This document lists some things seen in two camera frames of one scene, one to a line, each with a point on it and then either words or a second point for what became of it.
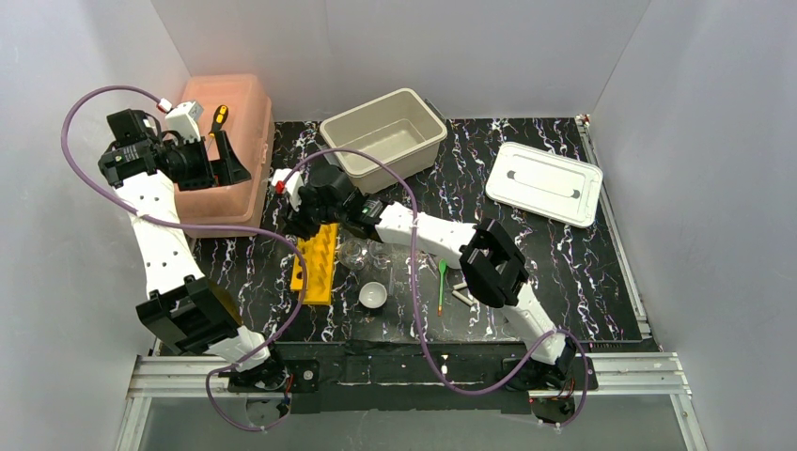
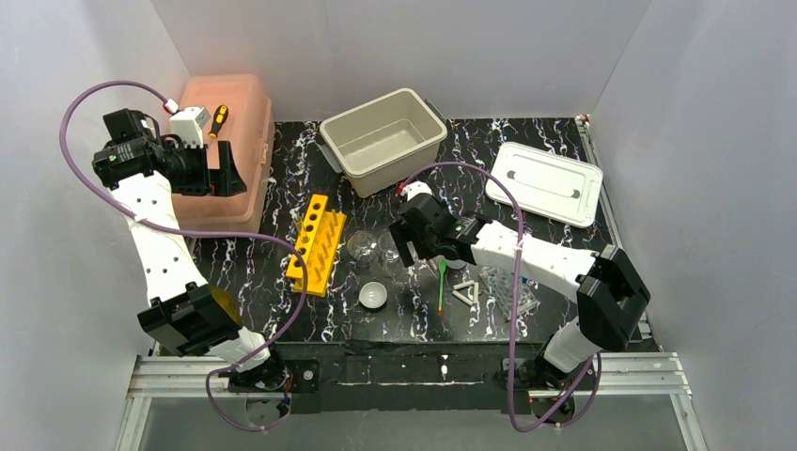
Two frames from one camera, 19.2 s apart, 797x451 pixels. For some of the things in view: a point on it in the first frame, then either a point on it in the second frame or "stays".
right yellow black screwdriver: (220, 117) stays
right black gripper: (304, 216) → (410, 237)
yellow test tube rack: (315, 264) stays
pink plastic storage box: (239, 105) stays
